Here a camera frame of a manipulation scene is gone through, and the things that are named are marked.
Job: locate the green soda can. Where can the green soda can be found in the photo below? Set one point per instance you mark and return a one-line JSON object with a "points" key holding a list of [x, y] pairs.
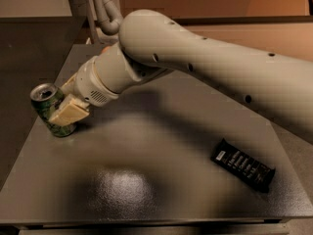
{"points": [[45, 99]]}

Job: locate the black chocolate bar wrapper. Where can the black chocolate bar wrapper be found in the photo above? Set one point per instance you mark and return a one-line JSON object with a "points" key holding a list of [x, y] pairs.
{"points": [[250, 170]]}

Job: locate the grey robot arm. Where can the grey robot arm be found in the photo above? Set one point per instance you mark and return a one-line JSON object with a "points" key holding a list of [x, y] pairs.
{"points": [[151, 44]]}

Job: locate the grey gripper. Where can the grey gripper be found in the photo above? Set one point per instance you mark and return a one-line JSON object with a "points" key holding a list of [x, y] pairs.
{"points": [[88, 82]]}

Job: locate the dark side table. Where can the dark side table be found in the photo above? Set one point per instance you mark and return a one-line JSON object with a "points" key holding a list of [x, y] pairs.
{"points": [[32, 51]]}

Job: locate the orange ball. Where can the orange ball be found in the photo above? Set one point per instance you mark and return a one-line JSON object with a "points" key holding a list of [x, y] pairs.
{"points": [[105, 49]]}

